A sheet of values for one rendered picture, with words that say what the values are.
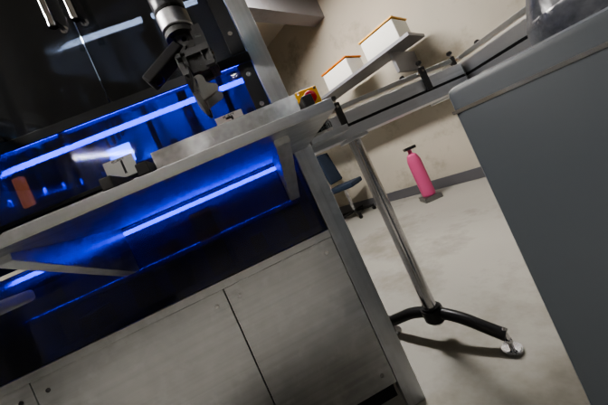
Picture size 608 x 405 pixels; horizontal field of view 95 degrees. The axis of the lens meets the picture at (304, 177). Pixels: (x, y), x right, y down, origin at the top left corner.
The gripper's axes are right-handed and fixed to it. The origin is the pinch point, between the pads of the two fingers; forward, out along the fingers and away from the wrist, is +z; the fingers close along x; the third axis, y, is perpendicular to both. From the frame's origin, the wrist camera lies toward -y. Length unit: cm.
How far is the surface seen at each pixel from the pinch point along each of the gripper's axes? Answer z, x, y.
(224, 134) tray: 11.8, -19.6, 3.9
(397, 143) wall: 30, 277, 170
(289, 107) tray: 11.8, -19.3, 15.9
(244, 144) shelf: 15.2, -22.0, 6.4
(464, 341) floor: 101, 31, 47
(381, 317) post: 73, 19, 21
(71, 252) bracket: 18.2, -4.6, -36.3
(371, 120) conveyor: 15, 30, 49
